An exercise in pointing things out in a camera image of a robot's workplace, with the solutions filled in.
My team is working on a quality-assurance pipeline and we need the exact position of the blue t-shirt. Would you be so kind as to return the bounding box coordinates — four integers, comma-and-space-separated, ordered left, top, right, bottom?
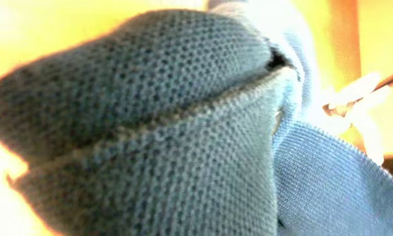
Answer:
0, 1, 393, 235

